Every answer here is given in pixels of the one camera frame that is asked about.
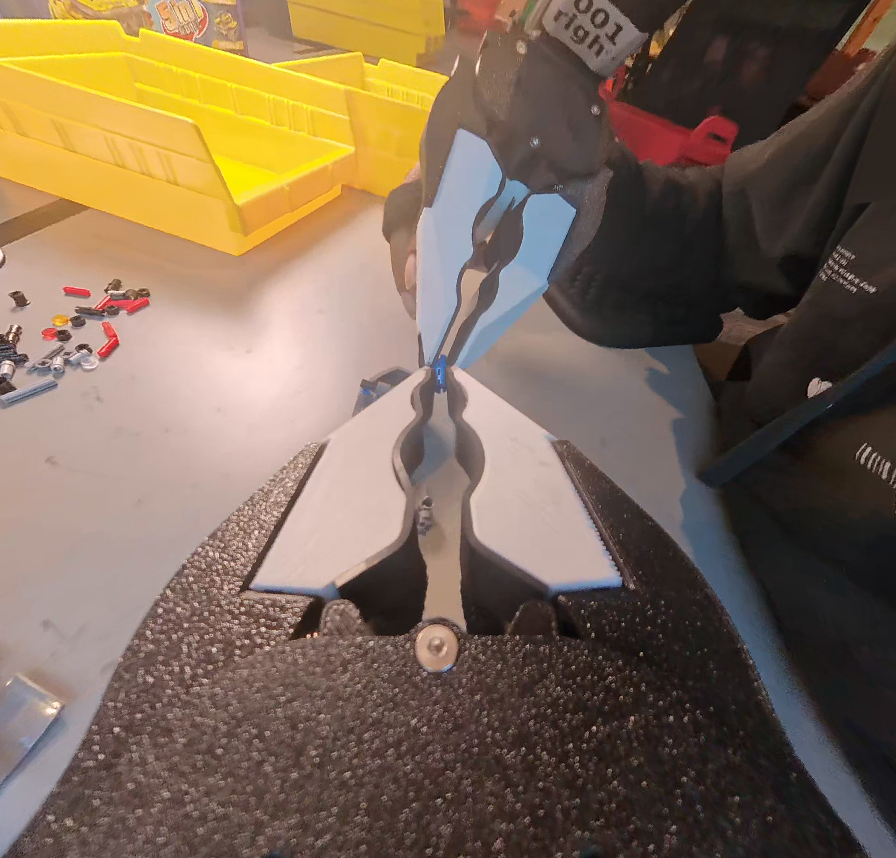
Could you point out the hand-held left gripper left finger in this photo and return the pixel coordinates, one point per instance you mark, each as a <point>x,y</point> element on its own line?
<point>336,515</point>

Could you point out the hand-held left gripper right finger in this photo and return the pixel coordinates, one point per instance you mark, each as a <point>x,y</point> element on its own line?
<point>539,515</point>

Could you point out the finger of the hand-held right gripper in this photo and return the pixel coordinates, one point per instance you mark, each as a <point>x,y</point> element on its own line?
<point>539,249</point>
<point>448,207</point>

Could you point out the large grey toy part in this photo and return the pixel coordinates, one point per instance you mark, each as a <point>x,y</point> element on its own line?
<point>424,515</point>

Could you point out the grey toy eye module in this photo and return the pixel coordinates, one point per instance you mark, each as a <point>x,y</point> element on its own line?
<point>378,389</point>

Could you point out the blue toy pin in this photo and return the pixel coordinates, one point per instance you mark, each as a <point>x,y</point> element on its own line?
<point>439,375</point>

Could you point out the pile of small toy pieces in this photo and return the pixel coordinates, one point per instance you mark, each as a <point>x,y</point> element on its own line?
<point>108,343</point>

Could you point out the yellow plastic bin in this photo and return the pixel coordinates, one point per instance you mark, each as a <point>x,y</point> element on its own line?
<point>364,11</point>
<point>140,151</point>
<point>392,130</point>

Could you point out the grey desk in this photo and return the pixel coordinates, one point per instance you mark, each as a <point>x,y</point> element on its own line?
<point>210,452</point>

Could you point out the red plastic tool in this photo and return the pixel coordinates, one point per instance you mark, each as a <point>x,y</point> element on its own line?
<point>665,137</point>

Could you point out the person in black hoodie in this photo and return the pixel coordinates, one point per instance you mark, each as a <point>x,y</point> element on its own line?
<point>826,522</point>

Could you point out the blue robot kit box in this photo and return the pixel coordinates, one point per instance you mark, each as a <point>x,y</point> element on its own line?
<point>182,4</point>

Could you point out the grey toy plate assembly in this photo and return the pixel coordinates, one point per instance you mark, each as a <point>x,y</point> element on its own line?
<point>24,718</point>

